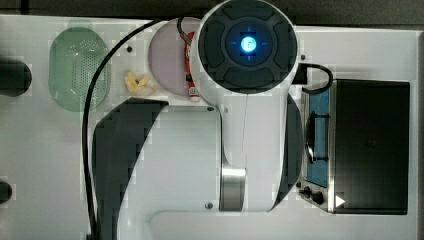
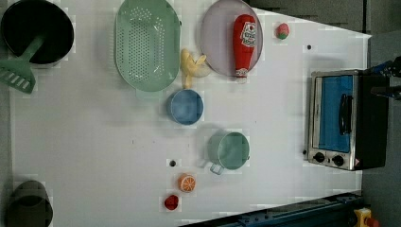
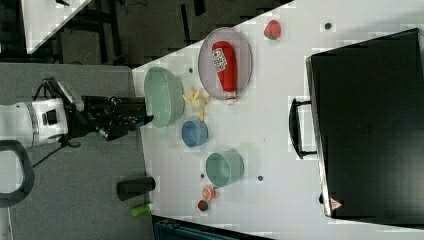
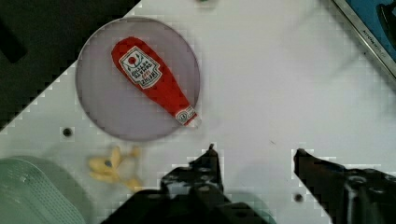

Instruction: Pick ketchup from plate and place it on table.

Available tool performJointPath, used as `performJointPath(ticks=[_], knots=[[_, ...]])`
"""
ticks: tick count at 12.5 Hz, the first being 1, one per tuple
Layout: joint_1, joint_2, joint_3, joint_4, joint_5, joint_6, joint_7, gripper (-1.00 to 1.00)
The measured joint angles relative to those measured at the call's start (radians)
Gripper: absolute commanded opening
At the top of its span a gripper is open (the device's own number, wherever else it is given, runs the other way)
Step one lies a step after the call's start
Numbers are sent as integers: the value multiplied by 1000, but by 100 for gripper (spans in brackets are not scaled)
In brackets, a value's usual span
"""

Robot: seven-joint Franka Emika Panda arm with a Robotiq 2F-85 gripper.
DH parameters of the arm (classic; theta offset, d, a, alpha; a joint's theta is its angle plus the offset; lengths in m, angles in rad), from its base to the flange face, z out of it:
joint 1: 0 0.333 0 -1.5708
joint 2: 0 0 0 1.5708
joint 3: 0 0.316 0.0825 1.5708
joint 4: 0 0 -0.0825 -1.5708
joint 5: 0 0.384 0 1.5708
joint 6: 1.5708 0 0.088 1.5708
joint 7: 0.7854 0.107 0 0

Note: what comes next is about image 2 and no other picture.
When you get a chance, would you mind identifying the green oval colander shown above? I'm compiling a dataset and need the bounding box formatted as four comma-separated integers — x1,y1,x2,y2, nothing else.
114,0,181,99

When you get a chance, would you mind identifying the yellow peeled toy banana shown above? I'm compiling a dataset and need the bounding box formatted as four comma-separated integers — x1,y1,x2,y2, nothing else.
181,48,211,89

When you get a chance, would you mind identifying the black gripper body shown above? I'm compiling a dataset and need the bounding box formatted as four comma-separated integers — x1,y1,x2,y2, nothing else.
372,57,401,78

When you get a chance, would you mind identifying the red plush ketchup bottle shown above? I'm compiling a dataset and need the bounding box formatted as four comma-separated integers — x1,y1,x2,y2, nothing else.
233,14,256,83

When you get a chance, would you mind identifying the black round pot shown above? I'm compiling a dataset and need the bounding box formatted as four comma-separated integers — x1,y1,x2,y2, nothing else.
1,0,75,64

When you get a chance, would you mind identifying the toy orange slice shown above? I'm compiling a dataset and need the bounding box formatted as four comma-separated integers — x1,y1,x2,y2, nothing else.
178,174,196,193

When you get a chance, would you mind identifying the red toy tomato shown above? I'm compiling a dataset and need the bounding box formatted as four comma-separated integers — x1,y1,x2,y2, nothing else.
164,195,180,211

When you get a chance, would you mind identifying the grey cup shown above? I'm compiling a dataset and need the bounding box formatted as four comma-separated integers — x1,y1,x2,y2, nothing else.
6,181,53,227

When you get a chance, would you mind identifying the yellow red clamp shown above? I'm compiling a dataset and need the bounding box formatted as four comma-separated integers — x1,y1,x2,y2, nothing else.
354,208,380,227

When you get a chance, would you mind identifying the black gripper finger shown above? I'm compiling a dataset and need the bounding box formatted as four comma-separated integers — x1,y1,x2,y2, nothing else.
371,86,401,100

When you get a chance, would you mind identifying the blue metal frame rail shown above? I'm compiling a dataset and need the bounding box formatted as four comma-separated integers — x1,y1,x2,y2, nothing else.
181,193,364,227

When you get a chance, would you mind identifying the green slotted spatula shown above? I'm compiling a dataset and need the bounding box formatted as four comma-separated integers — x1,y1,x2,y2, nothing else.
0,35,44,94

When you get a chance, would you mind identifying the toy strawberry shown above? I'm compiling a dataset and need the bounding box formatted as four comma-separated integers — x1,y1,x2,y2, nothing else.
276,23,289,40

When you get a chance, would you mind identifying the silver black toaster oven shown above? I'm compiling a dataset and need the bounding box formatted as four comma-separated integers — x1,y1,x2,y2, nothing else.
307,70,390,171

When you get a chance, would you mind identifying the lilac round plate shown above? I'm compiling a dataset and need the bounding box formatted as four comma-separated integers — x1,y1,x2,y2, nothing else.
200,0,263,76

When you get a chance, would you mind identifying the blue round bowl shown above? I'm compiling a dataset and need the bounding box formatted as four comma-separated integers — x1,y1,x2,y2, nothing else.
166,89,204,126

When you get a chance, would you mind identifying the green mug with handle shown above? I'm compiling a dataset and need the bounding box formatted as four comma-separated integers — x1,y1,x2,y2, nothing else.
208,131,251,175

